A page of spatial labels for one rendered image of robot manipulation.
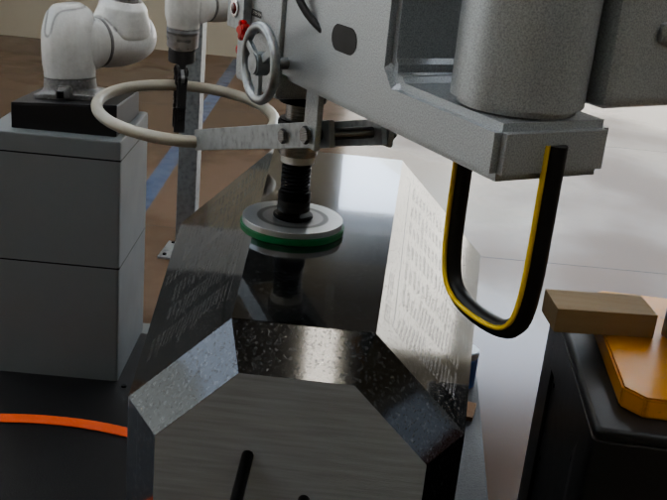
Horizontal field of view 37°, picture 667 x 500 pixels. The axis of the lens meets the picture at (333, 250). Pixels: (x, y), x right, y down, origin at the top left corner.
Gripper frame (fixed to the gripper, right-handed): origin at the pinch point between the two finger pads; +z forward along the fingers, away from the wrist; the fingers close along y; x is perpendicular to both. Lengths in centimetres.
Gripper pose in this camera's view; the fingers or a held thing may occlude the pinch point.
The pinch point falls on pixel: (178, 118)
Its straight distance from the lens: 287.8
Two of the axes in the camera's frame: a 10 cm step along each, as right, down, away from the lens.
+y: 2.3, 4.2, -8.8
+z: -1.1, 9.1, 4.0
